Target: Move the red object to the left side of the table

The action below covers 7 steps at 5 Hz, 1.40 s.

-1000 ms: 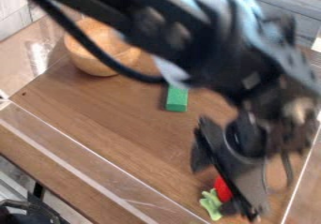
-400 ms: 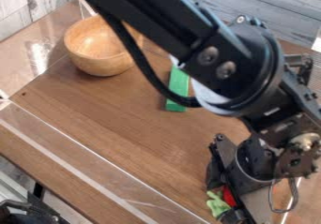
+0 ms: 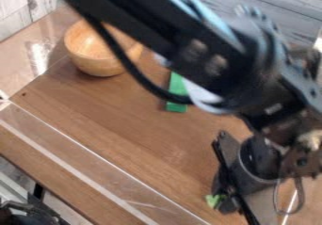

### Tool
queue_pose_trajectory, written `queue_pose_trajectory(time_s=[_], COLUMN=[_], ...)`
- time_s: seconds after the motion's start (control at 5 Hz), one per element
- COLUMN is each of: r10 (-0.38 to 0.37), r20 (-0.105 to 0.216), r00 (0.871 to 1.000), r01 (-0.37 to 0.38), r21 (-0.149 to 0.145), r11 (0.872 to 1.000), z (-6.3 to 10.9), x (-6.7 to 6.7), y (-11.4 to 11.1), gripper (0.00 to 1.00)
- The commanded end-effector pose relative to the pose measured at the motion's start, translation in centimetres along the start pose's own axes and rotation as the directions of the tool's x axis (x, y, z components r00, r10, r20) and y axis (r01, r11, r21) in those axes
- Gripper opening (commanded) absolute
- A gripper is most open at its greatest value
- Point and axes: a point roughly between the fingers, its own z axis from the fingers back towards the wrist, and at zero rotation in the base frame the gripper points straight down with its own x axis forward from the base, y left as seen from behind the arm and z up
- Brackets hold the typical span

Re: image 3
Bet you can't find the green rectangular block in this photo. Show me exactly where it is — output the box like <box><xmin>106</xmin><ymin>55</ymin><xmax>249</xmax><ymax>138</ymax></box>
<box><xmin>164</xmin><ymin>72</ymin><xmax>187</xmax><ymax>113</ymax></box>

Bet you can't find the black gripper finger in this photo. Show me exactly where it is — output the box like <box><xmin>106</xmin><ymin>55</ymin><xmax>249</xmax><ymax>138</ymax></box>
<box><xmin>211</xmin><ymin>140</ymin><xmax>241</xmax><ymax>215</ymax></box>
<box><xmin>236</xmin><ymin>195</ymin><xmax>260</xmax><ymax>225</ymax></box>

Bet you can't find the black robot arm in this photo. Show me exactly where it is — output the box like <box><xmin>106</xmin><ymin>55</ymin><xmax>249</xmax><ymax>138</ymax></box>
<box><xmin>65</xmin><ymin>0</ymin><xmax>322</xmax><ymax>225</ymax></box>

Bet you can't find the wooden bowl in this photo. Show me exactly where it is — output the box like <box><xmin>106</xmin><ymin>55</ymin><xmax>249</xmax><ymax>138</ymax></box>
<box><xmin>64</xmin><ymin>20</ymin><xmax>142</xmax><ymax>77</ymax></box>

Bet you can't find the red plush tomato toy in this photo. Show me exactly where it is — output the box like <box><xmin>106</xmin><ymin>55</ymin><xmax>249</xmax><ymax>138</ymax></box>
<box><xmin>204</xmin><ymin>194</ymin><xmax>225</xmax><ymax>209</ymax></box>

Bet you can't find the clear acrylic tray wall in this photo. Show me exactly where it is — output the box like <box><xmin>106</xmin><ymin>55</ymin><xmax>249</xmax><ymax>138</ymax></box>
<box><xmin>0</xmin><ymin>2</ymin><xmax>322</xmax><ymax>225</ymax></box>

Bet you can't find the black cable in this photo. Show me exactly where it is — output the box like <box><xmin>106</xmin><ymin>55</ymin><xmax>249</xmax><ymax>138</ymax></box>
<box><xmin>271</xmin><ymin>176</ymin><xmax>307</xmax><ymax>217</ymax></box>

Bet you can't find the black equipment at corner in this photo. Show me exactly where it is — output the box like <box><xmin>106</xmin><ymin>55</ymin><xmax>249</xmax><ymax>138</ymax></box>
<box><xmin>0</xmin><ymin>195</ymin><xmax>70</xmax><ymax>225</ymax></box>

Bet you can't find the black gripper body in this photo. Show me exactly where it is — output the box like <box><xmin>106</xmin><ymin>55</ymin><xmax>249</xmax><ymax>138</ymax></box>
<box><xmin>211</xmin><ymin>129</ymin><xmax>322</xmax><ymax>195</ymax></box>

